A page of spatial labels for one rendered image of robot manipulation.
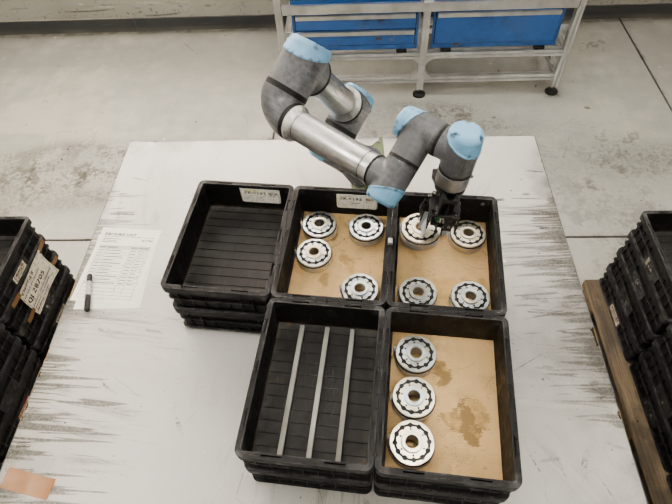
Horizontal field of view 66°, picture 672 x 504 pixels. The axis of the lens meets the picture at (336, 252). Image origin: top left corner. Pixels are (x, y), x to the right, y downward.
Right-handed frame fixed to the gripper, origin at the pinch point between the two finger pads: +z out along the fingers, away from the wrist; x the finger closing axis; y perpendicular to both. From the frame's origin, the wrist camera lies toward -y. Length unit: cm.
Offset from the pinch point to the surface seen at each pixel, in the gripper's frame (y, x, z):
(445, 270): 0.8, 6.8, 16.5
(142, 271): 2, -87, 38
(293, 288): 11.2, -35.4, 20.4
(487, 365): 29.0, 17.3, 15.2
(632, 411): 9, 89, 78
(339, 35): -188, -45, 64
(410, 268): 1.1, -3.1, 17.4
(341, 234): -9.5, -24.3, 19.5
